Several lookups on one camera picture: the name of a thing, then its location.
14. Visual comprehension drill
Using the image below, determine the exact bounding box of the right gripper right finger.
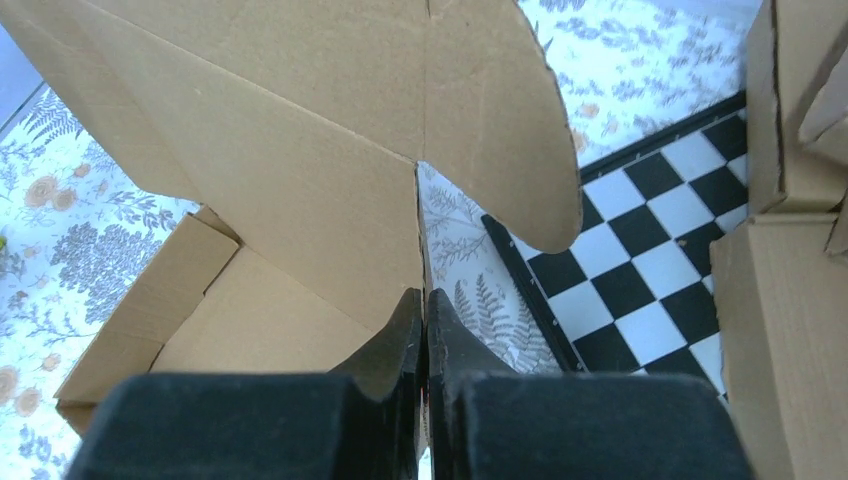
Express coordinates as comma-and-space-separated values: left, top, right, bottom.
427, 289, 516, 479

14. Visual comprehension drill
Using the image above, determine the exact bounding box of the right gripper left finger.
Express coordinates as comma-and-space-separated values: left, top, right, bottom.
331, 288, 424, 479

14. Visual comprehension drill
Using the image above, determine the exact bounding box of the cardboard box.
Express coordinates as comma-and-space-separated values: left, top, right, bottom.
798, 39, 848, 260
1, 1, 580, 434
746, 1, 847, 214
710, 214, 847, 479

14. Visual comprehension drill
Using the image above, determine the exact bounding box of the black white chessboard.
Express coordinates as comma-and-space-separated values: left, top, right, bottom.
482, 93, 748, 395

